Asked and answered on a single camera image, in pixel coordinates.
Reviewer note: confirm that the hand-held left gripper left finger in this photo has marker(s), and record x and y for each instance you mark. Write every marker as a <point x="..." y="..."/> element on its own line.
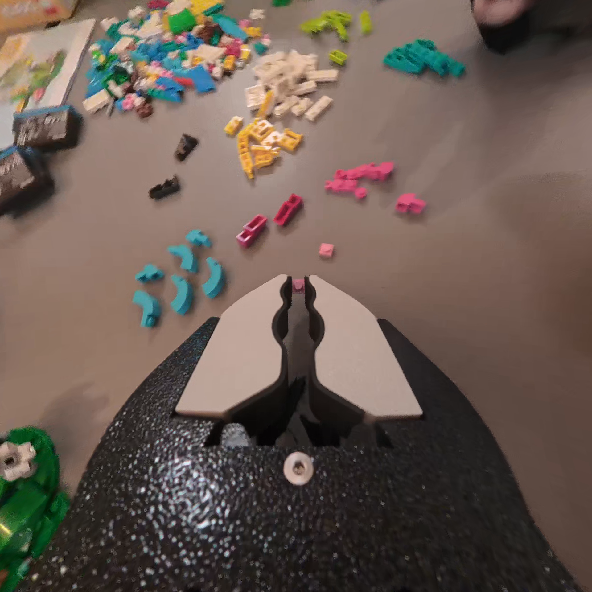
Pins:
<point x="236" y="360"/>

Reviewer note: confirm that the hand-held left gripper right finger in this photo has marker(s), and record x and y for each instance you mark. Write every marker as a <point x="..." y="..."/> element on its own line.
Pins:
<point x="365" y="360"/>

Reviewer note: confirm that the teal curved lego piece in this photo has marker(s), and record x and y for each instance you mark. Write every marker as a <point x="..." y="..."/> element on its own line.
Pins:
<point x="149" y="307"/>
<point x="186" y="256"/>
<point x="216" y="280"/>
<point x="182" y="296"/>

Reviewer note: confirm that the small pink square lego piece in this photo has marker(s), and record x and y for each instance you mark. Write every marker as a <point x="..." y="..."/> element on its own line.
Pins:
<point x="298" y="286"/>

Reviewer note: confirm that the green lego flower model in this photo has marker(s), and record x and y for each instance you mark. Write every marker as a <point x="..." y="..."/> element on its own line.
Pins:
<point x="27" y="499"/>

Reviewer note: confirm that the small light pink lego plate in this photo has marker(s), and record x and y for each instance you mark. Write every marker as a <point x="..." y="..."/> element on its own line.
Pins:
<point x="326" y="250"/>

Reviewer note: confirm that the small teal lego piece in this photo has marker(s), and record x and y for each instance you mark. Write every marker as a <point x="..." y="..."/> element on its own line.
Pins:
<point x="199" y="238"/>
<point x="149" y="274"/>

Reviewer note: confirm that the magenta lego slope brick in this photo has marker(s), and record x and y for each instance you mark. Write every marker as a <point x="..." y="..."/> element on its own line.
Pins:
<point x="252" y="230"/>
<point x="288" y="209"/>

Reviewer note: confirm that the magenta rounded lego piece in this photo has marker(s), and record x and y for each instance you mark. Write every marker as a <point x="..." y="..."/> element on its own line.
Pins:
<point x="410" y="203"/>

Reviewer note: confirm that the pile of lime lego pieces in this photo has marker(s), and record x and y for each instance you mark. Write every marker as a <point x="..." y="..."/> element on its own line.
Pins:
<point x="333" y="25"/>

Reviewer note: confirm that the pile of pink lego pieces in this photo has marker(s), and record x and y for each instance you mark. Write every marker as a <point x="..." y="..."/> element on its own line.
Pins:
<point x="358" y="178"/>

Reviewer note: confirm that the black toothed lego piece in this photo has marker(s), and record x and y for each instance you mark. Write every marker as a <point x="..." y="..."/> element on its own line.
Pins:
<point x="164" y="187"/>
<point x="186" y="147"/>

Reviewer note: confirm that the pile of yellow lego pieces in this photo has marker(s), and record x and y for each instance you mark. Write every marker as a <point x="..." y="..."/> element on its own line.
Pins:
<point x="261" y="143"/>

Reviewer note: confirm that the pile of white lego pieces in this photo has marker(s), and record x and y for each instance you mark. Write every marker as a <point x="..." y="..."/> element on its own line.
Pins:
<point x="291" y="83"/>

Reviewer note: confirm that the pile of mixed colourful lego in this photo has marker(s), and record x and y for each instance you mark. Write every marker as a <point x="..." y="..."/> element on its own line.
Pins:
<point x="171" y="51"/>

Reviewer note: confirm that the lego instruction booklet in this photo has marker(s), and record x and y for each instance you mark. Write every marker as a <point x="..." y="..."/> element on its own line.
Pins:
<point x="41" y="69"/>

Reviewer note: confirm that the yellow lego set box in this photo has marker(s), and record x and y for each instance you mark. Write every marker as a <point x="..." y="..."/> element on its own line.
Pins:
<point x="32" y="11"/>

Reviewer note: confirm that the person's right hand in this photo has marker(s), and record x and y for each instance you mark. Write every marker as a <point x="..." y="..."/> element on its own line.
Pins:
<point x="502" y="10"/>

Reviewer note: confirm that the group of teal green plates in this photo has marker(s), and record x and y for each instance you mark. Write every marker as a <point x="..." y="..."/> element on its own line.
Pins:
<point x="421" y="58"/>

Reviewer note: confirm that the black battery pack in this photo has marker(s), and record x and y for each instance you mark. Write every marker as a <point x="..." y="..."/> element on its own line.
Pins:
<point x="46" y="127"/>
<point x="21" y="178"/>

